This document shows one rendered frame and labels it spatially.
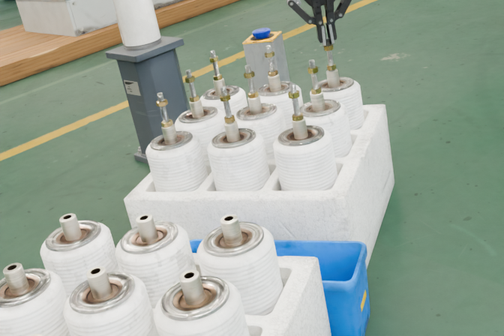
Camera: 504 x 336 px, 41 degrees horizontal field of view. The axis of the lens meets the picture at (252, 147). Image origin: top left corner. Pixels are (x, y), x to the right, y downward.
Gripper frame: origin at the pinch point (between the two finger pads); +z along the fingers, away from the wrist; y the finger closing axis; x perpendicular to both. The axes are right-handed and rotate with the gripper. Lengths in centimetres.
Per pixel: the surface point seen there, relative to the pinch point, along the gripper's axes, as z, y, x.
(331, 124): 11.6, 3.9, 15.6
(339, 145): 15.9, 2.9, 15.1
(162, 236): 10, 32, 45
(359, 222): 25.5, 3.0, 25.5
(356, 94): 11.7, -3.3, 3.4
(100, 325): 11, 38, 61
